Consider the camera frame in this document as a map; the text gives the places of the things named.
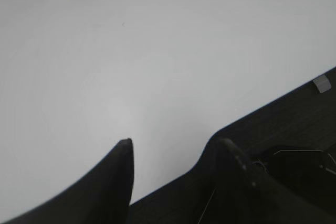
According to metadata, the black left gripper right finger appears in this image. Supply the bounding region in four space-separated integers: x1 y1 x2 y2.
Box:
208 138 335 223

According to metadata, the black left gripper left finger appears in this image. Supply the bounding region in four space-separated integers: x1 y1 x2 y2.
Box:
9 138 134 223

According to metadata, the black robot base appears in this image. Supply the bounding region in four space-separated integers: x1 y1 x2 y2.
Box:
127 70 335 223

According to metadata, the grey table bracket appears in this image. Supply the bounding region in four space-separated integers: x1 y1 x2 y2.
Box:
313 74 332 93

